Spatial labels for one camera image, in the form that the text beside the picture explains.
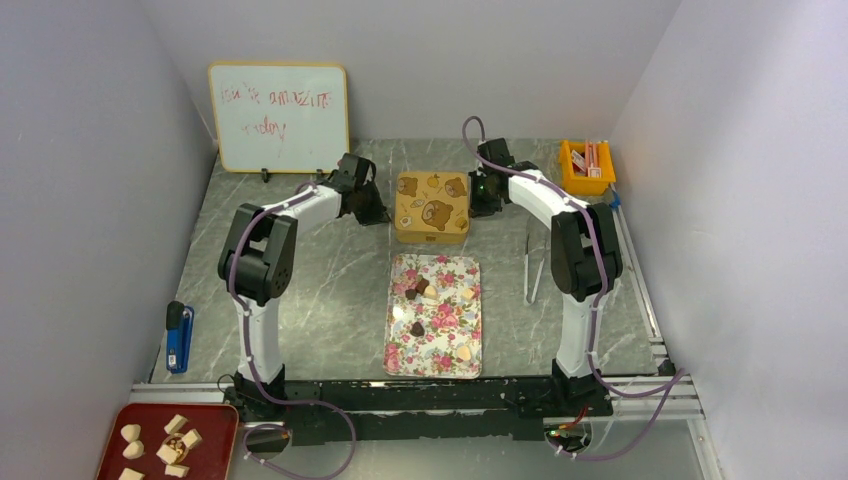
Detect silver tin lid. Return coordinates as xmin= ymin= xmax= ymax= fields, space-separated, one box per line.
xmin=394 ymin=171 xmax=471 ymax=242

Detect metal tongs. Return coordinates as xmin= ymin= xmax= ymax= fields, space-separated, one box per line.
xmin=523 ymin=216 xmax=549 ymax=306

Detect gold chocolate tin box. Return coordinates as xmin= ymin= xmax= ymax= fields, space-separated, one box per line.
xmin=395 ymin=230 xmax=468 ymax=245

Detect floral rectangular tray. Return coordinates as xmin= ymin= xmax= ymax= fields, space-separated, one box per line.
xmin=383 ymin=254 xmax=483 ymax=380

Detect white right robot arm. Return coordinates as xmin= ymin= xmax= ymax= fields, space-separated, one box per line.
xmin=463 ymin=138 xmax=623 ymax=415

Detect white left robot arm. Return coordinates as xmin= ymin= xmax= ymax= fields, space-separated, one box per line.
xmin=218 ymin=153 xmax=390 ymax=420

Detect dark rectangular chocolate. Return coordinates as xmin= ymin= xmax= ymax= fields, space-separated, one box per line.
xmin=415 ymin=278 xmax=430 ymax=295

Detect dark chocolate lower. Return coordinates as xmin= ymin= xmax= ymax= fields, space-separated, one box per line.
xmin=410 ymin=321 xmax=426 ymax=338

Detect white heart chocolate bottom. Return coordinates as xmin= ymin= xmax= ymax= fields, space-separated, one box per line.
xmin=456 ymin=345 xmax=472 ymax=362

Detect orange parts bin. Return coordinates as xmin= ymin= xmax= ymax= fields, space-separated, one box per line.
xmin=558 ymin=140 xmax=616 ymax=196

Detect whiteboard with red writing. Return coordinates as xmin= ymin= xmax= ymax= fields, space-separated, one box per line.
xmin=207 ymin=62 xmax=350 ymax=174

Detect blue black stapler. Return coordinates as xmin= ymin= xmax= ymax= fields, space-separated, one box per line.
xmin=165 ymin=300 xmax=195 ymax=374

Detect red tray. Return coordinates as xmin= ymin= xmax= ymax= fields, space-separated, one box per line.
xmin=96 ymin=403 xmax=239 ymax=479

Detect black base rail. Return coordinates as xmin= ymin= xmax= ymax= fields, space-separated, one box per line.
xmin=221 ymin=373 xmax=613 ymax=446

